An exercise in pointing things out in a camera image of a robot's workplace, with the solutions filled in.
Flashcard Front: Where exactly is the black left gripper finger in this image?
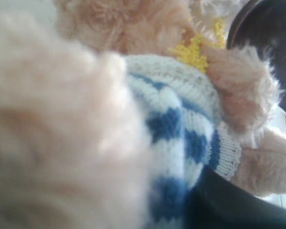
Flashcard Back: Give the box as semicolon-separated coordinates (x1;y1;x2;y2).
184;167;286;229

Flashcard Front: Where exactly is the tan teddy bear striped sweater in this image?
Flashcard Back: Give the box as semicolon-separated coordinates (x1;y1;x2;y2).
0;0;286;229

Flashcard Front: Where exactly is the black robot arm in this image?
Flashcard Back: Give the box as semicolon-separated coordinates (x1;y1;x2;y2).
185;0;286;229

